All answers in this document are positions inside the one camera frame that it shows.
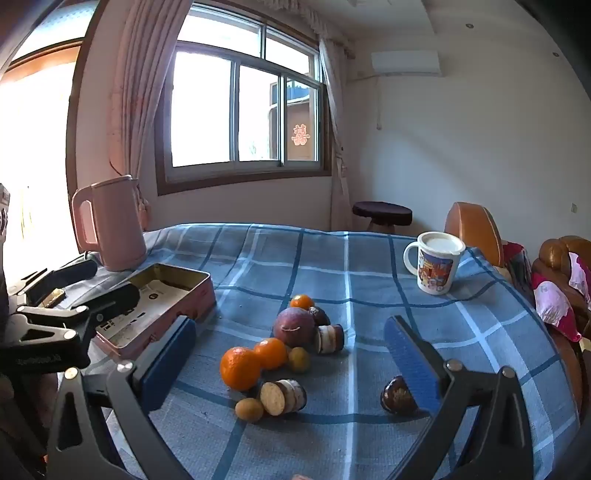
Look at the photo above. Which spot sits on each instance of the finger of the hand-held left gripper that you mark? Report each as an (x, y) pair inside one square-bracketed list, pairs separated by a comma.
[(115, 300), (69, 274)]

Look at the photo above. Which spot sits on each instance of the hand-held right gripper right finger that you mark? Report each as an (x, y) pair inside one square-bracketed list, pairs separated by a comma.
[(411, 364)]

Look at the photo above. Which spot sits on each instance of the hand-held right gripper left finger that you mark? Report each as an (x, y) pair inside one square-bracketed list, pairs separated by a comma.
[(168, 364)]

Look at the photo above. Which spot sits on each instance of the dark water chestnut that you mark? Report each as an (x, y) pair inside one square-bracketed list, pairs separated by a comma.
[(396, 396), (321, 316)]

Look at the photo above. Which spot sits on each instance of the pink metal tin box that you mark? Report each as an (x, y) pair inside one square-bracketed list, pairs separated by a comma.
[(184, 307)]

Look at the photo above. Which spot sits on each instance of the large mandarin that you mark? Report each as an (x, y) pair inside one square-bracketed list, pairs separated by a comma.
[(240, 368)]

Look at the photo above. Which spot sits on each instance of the yellow longan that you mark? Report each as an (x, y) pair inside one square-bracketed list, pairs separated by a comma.
[(248, 409), (299, 359)]

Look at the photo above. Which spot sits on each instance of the medium mandarin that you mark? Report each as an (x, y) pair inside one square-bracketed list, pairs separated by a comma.
[(271, 353)]

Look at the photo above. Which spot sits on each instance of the purple passion fruit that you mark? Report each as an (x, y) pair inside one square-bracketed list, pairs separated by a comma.
[(293, 326)]

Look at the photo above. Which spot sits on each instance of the small oval mandarin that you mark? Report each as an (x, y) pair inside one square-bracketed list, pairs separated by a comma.
[(302, 302)]

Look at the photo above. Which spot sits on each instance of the printed paper leaflet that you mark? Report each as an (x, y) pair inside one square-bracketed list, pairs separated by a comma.
[(161, 288)]

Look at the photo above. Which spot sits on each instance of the pink electric kettle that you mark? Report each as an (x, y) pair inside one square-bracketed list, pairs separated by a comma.
[(115, 221)]

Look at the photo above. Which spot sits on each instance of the blue checked tablecloth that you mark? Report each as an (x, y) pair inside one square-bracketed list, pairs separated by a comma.
[(369, 277)]

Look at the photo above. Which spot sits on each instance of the white cartoon print mug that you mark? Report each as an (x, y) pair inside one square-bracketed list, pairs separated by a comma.
[(434, 267)]

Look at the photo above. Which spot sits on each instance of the wooden framed balcony door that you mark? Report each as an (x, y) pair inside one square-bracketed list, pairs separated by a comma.
[(37, 138)]

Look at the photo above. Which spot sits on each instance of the pink red cloth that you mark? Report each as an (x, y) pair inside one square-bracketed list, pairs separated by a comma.
[(516, 265)]

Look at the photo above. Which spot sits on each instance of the dark round stool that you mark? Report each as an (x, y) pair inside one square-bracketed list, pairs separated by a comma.
[(382, 213)]

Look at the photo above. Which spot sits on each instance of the pink floral cushion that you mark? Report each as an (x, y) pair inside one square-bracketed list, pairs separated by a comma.
[(579, 272), (554, 307)]

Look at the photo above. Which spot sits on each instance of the brown leather sofa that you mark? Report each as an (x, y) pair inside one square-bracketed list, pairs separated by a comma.
[(554, 251)]

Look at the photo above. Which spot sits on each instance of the pink curtain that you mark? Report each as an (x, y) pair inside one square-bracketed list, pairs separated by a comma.
[(138, 92)]

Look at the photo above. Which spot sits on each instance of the sliding glass window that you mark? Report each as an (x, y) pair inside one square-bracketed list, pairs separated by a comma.
[(203, 106)]

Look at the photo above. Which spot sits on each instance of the red window sticker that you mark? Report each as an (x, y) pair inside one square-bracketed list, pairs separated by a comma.
[(300, 134)]

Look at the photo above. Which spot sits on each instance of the pale sheer curtain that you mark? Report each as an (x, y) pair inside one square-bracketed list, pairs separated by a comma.
[(334, 115)]

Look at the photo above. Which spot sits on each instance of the white air conditioner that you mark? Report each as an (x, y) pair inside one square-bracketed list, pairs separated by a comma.
[(406, 63)]

